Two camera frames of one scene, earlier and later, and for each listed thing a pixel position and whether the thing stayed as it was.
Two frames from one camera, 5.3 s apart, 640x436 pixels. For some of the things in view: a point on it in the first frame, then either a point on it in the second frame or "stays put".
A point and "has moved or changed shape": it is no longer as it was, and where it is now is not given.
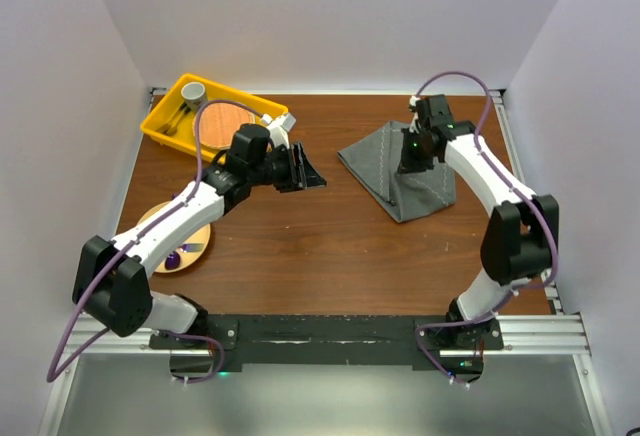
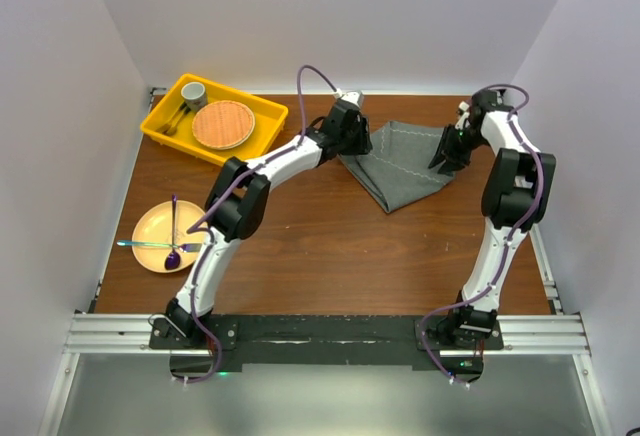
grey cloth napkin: [406, 195] has moved or changed shape
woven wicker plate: [218, 123] stays put
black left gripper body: [275, 169] -> [355, 141]
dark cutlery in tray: [171, 127] stays put
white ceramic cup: [194, 95] stays put
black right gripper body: [414, 156] -> [462, 142]
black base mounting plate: [431, 342] stays put
